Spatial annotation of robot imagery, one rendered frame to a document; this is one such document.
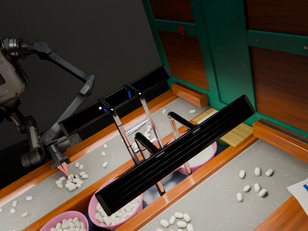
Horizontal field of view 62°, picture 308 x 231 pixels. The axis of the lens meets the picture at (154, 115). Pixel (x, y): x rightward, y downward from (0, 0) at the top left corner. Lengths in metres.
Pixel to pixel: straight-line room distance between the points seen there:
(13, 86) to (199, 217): 1.34
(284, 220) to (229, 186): 0.25
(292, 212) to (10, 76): 1.62
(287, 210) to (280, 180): 0.15
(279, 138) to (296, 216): 0.31
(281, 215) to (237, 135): 0.44
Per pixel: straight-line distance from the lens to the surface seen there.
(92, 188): 1.38
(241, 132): 1.34
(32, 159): 1.87
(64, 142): 1.59
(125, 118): 1.74
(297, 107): 1.13
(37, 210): 1.53
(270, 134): 1.20
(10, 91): 1.85
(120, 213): 1.23
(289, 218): 1.05
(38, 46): 1.81
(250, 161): 1.25
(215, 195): 1.15
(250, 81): 1.21
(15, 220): 1.58
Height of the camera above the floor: 1.65
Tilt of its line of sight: 32 degrees down
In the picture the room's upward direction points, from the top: 21 degrees counter-clockwise
